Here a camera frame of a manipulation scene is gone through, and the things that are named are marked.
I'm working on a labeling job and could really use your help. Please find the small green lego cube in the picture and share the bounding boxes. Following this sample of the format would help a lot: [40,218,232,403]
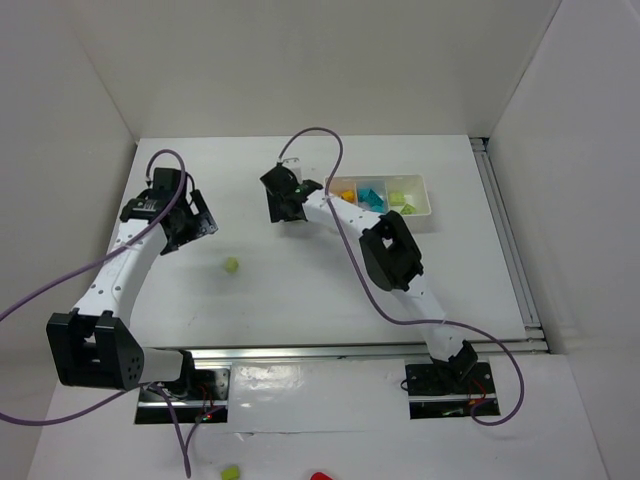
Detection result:
[224,257,239,273]

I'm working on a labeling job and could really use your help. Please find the small yellow lego brick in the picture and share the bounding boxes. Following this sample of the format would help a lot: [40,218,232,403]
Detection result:
[340,190,356,204]

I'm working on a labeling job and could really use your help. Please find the long teal lego brick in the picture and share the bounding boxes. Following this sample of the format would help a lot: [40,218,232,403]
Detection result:
[357,188,384,206]

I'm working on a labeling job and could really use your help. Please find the green lego printed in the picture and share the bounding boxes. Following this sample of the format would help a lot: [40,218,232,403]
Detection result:
[400,204,416,216]
[388,192,406,206]

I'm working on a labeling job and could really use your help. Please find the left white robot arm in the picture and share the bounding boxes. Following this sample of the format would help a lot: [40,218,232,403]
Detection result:
[46,168,217,391]

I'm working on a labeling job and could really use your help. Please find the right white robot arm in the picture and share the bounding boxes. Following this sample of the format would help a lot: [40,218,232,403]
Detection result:
[260,163,478,383]

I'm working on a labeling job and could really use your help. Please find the white three-compartment tray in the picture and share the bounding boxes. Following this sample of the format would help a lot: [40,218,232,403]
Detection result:
[329,174,435,234]

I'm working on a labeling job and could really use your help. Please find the green lego on floor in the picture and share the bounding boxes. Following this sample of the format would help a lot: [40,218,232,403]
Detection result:
[220,465,241,480]

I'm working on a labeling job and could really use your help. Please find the red object at bottom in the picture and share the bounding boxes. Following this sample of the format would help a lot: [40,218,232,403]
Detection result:
[310,472,333,480]

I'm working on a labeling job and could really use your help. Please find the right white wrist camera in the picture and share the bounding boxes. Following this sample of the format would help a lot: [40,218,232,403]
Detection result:
[278,157,302,180]

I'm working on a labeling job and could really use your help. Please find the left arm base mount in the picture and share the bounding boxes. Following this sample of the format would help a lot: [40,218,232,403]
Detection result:
[134,366,231,425]

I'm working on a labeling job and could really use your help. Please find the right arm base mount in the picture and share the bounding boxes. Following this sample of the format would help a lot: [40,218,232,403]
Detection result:
[400,362,501,420]

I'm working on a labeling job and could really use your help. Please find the aluminium rail right side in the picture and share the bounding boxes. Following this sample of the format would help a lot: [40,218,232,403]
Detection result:
[469,137,550,353]

